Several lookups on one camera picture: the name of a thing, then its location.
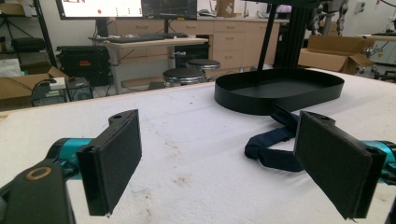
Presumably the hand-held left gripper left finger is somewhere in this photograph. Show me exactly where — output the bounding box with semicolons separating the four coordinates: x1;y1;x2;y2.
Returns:
76;108;143;217

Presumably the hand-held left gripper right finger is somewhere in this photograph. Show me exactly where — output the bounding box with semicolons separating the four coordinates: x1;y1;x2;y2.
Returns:
292;110;388;220

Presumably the dark blue cloth strap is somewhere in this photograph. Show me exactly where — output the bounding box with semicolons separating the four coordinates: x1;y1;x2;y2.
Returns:
244;104;304;173

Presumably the black oval tray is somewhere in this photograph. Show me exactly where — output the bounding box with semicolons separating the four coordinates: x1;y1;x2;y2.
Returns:
214;67;346;117

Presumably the grey computer tower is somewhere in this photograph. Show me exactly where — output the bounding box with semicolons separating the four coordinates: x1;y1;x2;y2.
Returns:
65;77;94;102

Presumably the black equipment case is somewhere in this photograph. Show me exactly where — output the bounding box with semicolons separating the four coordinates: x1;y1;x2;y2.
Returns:
56;45;112;88

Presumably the round black stool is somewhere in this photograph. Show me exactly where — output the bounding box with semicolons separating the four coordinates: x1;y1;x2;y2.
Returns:
185;58;221;72
162;67;206;87

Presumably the open cardboard box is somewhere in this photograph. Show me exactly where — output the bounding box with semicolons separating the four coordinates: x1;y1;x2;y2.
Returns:
297;35;376;76

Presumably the flat cardboard box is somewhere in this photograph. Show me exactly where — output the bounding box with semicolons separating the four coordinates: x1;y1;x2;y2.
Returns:
0;65;70;101

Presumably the light wooden desk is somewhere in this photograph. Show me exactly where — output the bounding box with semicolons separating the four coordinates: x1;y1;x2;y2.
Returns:
89;35;209;95

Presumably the black keyboard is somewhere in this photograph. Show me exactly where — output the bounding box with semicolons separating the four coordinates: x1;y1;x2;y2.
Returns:
106;35;166;44

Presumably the black metal stand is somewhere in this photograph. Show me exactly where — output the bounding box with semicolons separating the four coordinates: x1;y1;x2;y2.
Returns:
257;0;332;72

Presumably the black metal shelf rack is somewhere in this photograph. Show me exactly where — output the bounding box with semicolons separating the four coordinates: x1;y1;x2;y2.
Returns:
0;0;59;68

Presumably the white computer monitor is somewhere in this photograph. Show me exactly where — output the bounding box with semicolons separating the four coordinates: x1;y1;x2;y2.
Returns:
55;0;144;21

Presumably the wooden drawer cabinet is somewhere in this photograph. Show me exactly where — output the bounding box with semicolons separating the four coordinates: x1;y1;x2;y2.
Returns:
115;18;281;73

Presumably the dark computer monitor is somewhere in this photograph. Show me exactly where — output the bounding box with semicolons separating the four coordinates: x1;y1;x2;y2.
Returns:
140;0;198;21

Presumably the small cardboard box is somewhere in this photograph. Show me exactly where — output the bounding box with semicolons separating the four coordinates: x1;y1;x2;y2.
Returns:
216;0;243;19

